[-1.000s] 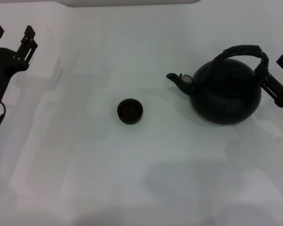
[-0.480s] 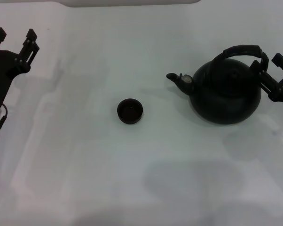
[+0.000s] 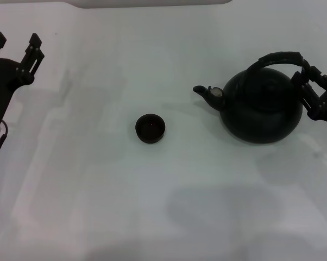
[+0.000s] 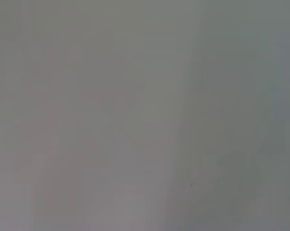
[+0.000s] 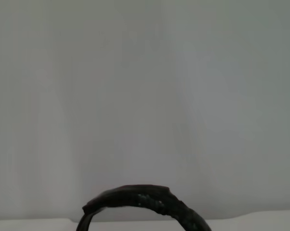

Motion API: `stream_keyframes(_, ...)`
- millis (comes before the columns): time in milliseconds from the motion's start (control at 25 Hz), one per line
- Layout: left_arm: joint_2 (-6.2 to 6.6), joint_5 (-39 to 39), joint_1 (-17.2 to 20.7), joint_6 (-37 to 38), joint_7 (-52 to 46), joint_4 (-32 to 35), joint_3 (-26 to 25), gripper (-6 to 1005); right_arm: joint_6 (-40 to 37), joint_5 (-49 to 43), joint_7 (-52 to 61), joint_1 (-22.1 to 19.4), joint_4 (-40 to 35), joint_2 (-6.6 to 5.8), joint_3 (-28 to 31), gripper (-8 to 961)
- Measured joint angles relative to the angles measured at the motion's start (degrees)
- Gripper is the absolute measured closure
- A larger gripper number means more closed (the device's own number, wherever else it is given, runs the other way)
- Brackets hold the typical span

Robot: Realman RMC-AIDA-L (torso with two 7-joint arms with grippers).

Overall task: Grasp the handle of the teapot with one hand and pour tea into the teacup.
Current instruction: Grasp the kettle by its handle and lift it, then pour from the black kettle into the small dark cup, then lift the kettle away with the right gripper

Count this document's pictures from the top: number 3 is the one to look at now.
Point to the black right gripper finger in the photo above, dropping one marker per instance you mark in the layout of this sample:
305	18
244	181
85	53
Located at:
326	81
314	99

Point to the small black teacup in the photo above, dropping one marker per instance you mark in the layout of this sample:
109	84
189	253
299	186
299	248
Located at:
150	130

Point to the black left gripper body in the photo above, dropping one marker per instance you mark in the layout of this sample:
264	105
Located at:
2	81

